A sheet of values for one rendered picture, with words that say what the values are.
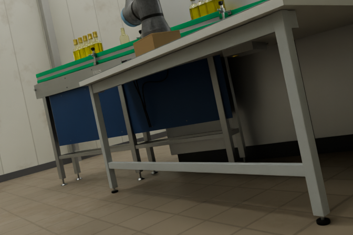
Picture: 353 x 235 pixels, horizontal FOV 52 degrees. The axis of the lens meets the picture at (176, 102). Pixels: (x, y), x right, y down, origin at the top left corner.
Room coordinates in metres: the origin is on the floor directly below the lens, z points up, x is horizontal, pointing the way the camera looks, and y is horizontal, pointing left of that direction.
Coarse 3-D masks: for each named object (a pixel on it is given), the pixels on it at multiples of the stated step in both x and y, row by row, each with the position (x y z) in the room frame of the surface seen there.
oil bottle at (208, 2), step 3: (207, 0) 2.28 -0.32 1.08; (210, 0) 2.27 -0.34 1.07; (204, 3) 2.29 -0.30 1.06; (207, 3) 2.28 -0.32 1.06; (210, 3) 2.27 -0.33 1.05; (207, 6) 2.28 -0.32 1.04; (210, 6) 2.27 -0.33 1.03; (213, 6) 2.27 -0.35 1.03; (207, 9) 2.28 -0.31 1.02; (210, 9) 2.27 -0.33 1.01; (213, 9) 2.27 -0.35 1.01; (207, 12) 2.29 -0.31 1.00; (210, 12) 2.28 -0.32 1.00; (213, 12) 2.27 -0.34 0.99
